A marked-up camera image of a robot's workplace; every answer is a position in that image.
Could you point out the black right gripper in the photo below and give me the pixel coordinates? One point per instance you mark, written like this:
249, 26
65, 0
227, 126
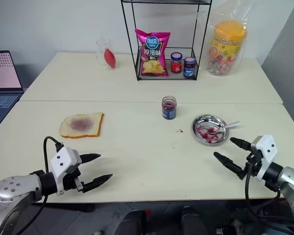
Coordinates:
253, 159

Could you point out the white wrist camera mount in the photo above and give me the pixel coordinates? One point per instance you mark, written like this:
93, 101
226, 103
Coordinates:
61, 161
267, 148

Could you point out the candy jar in plastic bag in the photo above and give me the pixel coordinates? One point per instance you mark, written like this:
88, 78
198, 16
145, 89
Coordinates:
242, 12

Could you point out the dark rounded shape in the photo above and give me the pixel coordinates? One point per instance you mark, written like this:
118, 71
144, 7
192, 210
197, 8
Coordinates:
191, 220
134, 221

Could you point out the white bread slice with jam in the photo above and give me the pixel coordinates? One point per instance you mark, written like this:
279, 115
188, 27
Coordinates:
88, 127

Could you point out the clear drinking glass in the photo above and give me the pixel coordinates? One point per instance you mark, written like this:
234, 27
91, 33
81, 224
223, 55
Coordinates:
100, 49

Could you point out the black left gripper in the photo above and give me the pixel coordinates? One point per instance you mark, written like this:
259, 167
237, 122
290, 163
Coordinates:
72, 182

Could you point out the red rubber bulb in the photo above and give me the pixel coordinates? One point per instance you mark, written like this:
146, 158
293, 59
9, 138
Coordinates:
109, 58

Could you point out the yellow lid candy jar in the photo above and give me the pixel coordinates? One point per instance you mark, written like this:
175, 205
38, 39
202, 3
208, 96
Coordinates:
225, 49

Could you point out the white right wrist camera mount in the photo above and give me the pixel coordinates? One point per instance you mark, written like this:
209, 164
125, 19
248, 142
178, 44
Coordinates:
267, 148

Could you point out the open laptop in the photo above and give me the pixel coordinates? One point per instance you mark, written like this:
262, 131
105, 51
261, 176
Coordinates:
3, 71

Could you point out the open blueberry jam jar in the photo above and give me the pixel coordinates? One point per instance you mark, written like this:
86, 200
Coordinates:
168, 111

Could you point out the pink potato chips bag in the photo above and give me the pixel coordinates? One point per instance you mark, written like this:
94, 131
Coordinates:
153, 56

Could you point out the blue label closed jam jar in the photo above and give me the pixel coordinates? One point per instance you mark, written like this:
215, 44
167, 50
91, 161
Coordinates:
189, 69

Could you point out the metal spoon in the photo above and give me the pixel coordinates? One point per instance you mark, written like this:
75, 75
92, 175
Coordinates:
231, 125

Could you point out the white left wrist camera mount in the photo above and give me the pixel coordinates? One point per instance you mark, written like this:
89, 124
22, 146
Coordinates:
61, 161

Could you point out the round metal plate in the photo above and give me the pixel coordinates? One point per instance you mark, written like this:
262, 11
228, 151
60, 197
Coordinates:
203, 139

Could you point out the red label jam jar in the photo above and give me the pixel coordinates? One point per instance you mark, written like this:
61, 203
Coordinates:
176, 64

